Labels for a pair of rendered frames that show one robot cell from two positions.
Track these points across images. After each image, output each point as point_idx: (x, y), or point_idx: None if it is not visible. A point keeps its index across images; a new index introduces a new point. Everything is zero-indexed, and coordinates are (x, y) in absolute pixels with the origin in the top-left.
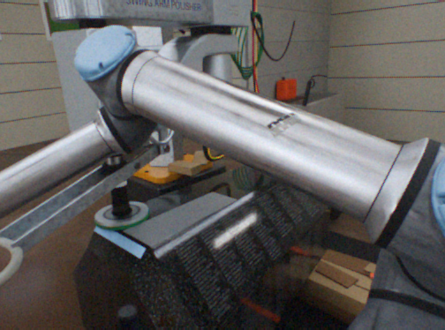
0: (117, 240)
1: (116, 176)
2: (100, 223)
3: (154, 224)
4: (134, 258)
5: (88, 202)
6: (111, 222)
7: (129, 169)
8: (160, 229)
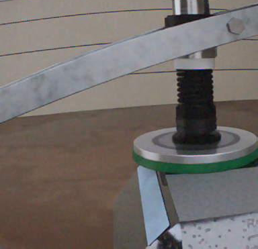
0: (148, 193)
1: (177, 33)
2: (134, 148)
3: (245, 180)
4: (142, 242)
5: (91, 77)
6: (151, 150)
7: (213, 29)
8: (244, 193)
